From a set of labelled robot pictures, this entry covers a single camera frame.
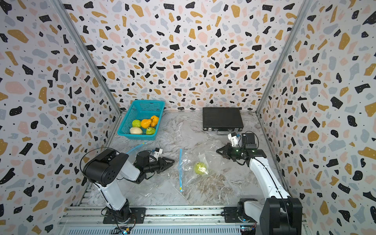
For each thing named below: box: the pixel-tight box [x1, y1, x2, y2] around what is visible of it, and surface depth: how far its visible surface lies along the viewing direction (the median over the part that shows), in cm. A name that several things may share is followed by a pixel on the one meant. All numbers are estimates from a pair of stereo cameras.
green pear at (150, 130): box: [145, 126, 156, 136], surface depth 103 cm
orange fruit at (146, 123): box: [141, 117, 154, 129], surface depth 108 cm
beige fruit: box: [129, 126, 143, 135], surface depth 104 cm
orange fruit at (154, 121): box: [150, 115, 159, 127], surface depth 112 cm
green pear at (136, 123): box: [132, 119, 142, 128], surface depth 108 cm
